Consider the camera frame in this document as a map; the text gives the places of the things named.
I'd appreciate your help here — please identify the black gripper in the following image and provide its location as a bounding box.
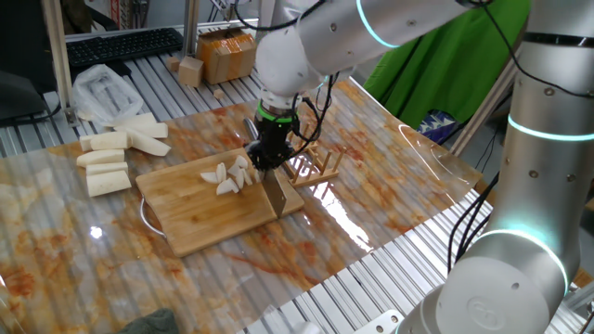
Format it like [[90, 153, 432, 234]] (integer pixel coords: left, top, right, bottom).
[[245, 119, 298, 171]]

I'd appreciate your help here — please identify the long white radish chunk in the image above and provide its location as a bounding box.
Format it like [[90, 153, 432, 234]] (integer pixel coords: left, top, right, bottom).
[[124, 129, 173, 158]]

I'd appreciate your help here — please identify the wooden peg dish rack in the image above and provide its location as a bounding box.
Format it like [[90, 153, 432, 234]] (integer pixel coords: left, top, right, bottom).
[[278, 122, 348, 189]]

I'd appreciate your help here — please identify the wooden cutting board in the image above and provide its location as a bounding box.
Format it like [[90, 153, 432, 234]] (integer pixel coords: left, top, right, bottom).
[[135, 147, 305, 259]]

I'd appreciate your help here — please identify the taped cardboard box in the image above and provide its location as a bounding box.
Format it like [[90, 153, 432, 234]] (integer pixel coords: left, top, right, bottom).
[[196, 26, 258, 85]]

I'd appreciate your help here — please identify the large wooden block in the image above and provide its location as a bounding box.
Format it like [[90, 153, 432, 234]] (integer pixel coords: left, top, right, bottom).
[[177, 56, 205, 88]]

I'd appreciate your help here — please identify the blue white patterned bag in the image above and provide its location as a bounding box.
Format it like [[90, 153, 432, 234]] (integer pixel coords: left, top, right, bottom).
[[417, 109, 461, 145]]

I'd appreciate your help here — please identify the clear plastic bag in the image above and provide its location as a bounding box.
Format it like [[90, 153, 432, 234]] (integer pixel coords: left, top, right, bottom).
[[71, 63, 145, 127]]

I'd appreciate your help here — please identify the black computer keyboard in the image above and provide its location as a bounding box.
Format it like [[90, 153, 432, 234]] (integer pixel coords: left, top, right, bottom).
[[66, 27, 185, 69]]

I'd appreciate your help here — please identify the green cloth backdrop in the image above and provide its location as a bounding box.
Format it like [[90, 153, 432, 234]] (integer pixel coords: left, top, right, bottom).
[[363, 0, 533, 131]]

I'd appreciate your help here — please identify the marble pattern plastic mat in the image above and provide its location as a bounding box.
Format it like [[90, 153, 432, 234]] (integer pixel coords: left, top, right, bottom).
[[0, 77, 484, 334]]

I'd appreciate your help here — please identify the grey green rag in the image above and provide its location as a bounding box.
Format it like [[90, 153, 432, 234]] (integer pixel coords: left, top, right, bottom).
[[118, 307, 180, 334]]

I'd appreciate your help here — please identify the black computer monitor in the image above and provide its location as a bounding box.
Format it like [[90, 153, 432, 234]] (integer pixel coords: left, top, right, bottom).
[[0, 0, 64, 127]]

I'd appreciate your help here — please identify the green wrist adapter ring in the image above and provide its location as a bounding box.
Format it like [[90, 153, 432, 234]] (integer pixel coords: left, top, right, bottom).
[[256, 100, 301, 125]]

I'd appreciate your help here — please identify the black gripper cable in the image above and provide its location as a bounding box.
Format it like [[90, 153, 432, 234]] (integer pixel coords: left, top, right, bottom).
[[291, 71, 340, 161]]

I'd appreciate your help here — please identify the metal wire board handle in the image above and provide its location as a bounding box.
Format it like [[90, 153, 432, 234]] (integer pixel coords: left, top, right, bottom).
[[139, 197, 167, 238]]

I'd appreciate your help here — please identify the aluminium frame post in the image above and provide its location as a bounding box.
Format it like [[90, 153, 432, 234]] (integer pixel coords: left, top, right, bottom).
[[182, 0, 201, 59], [448, 59, 519, 157], [41, 0, 81, 127]]

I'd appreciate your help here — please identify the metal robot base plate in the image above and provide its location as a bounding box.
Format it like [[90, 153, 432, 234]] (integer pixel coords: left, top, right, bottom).
[[355, 309, 405, 334]]

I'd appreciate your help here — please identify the black cable bundle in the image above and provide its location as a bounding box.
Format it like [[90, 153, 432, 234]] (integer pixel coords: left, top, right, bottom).
[[445, 171, 501, 275]]

